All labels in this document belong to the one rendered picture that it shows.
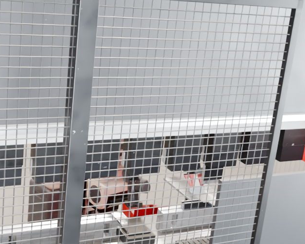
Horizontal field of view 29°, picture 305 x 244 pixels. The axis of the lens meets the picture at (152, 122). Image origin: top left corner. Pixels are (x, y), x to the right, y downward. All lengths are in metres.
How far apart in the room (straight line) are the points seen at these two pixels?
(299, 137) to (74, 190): 1.61
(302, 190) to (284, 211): 0.11
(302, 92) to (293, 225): 0.58
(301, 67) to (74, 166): 1.32
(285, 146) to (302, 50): 0.56
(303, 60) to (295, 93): 0.14
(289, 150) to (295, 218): 0.60
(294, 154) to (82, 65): 1.71
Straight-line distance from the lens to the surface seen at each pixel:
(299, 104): 2.60
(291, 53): 1.76
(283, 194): 2.29
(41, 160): 2.29
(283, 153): 2.89
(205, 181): 2.73
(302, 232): 2.45
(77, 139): 1.48
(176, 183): 2.90
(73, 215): 1.56
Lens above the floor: 2.10
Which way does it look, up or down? 17 degrees down
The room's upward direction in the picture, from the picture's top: 7 degrees clockwise
